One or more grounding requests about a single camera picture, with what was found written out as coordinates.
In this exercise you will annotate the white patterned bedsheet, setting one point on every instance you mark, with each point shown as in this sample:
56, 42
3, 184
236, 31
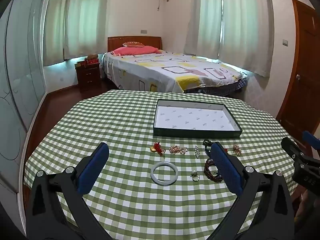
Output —
160, 70

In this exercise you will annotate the frosted glass wardrobe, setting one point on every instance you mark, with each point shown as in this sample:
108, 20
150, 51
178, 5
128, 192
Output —
20, 67

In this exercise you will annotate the gold rhinestone brooch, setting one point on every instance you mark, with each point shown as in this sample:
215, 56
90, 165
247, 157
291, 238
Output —
178, 150

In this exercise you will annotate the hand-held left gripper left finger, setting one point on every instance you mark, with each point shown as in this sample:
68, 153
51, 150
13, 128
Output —
92, 171

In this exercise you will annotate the red patterned pillow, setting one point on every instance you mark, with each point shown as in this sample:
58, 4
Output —
133, 44

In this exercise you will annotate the dark wooden nightstand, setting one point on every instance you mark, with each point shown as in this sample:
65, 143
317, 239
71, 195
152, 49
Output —
88, 78

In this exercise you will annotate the wooden headboard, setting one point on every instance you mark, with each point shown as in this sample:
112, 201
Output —
155, 42

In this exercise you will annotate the red box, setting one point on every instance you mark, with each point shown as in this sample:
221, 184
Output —
91, 62

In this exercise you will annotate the blue plaid mattress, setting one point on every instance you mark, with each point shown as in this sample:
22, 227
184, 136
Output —
225, 86

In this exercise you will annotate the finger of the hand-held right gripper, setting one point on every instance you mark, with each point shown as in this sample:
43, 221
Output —
310, 137
290, 147

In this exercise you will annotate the brown round object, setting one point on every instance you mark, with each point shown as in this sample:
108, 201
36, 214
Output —
92, 57

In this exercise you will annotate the metal door knob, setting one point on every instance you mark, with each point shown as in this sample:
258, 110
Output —
298, 77

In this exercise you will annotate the wooden door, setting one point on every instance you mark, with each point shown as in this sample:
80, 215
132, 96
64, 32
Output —
300, 55

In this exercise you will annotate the silver pin brooch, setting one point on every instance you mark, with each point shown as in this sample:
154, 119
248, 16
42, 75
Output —
196, 151

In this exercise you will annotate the white curtain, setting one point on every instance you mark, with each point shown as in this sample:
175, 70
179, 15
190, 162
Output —
86, 17
203, 17
246, 27
55, 25

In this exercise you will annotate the red and gold charm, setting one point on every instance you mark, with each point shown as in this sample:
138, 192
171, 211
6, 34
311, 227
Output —
156, 148

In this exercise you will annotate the green box with white lining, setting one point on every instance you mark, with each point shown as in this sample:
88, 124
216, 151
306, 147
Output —
195, 118

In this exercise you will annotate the white jade bangle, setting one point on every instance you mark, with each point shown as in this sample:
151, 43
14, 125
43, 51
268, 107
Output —
152, 174

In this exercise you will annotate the gold pearl brooch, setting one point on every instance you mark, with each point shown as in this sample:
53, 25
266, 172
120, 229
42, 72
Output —
236, 149

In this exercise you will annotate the wall light switch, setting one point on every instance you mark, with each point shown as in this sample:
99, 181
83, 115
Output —
285, 42

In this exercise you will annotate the pink pillow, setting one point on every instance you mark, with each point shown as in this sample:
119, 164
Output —
132, 50

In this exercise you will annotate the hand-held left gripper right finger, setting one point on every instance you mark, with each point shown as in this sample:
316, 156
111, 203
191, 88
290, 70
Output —
226, 171

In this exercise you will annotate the green checkered tablecloth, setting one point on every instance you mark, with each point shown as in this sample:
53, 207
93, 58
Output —
135, 120

